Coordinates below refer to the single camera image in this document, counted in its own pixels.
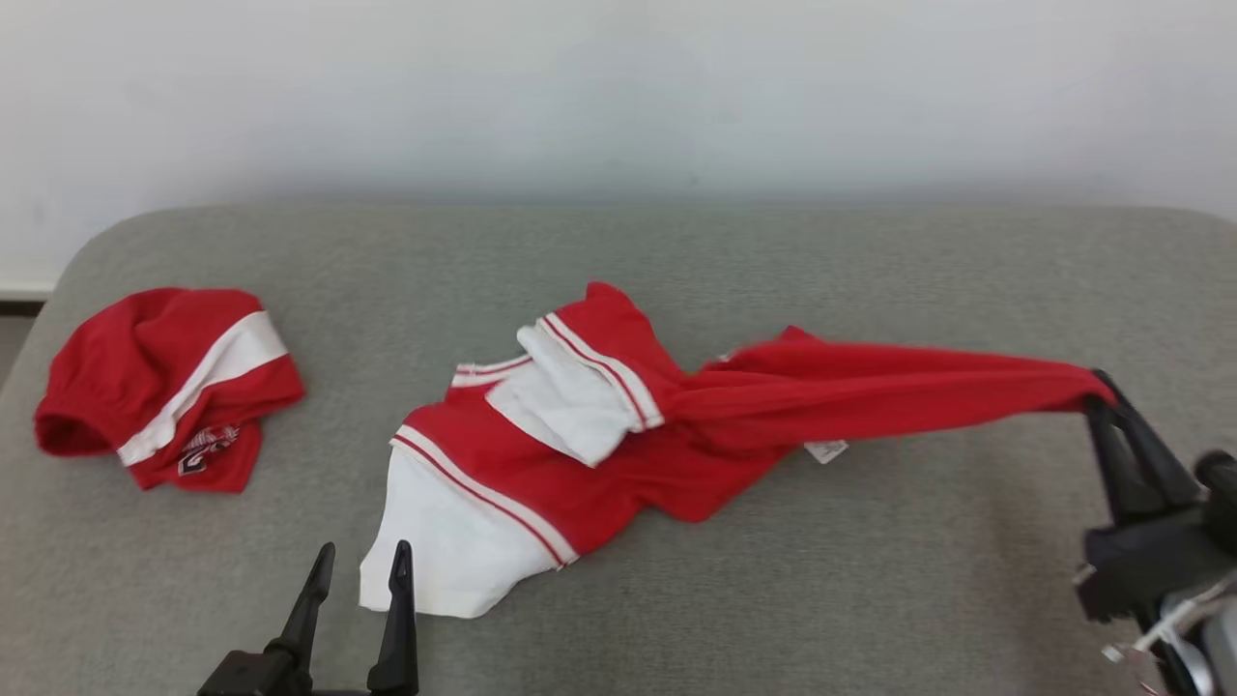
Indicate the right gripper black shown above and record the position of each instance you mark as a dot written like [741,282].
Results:
[1150,561]

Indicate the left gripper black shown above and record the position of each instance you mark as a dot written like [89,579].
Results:
[338,692]

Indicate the red shorts with white stripe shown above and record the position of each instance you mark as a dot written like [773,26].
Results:
[126,367]

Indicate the red jersey with white sleeves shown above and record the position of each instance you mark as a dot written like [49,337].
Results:
[676,445]

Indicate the grey fabric sofa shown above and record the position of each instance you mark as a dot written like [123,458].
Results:
[676,628]

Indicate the white baseboard strip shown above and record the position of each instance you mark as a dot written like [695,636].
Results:
[24,290]

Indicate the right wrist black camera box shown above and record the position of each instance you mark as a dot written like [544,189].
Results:
[1222,498]

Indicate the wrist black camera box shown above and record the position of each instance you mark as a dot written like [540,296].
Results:
[246,675]
[1222,498]

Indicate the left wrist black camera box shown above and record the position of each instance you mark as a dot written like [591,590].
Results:
[246,675]

